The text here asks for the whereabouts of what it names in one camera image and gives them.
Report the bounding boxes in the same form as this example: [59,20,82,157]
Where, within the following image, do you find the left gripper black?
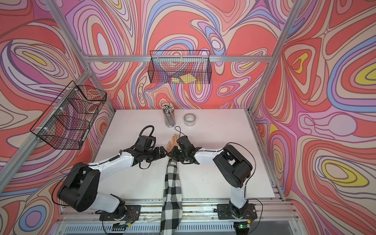
[143,146,169,163]

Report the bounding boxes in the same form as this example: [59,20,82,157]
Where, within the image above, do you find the plaid sleeved forearm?
[160,159,183,235]

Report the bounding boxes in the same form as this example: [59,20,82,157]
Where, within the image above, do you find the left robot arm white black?
[57,147,167,213]

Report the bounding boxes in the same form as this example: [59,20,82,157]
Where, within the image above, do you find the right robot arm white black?
[167,136,254,210]

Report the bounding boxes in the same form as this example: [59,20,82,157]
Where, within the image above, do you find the person's hand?
[167,134,179,154]

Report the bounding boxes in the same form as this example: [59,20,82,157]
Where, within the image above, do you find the metal pencil cup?
[162,103,176,128]

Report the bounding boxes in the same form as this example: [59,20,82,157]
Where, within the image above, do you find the yellow sticky notes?
[171,73,196,84]

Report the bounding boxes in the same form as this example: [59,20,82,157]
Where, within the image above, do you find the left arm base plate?
[99,205,141,222]

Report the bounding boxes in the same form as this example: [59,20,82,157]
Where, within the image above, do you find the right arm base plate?
[214,203,258,221]

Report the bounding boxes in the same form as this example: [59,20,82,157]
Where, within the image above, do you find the left black wire basket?
[30,81,107,150]

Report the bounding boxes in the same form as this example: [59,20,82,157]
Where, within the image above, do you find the black wire basket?
[147,50,212,84]
[30,81,107,150]

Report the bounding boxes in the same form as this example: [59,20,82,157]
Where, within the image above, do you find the back black wire basket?
[147,50,212,84]

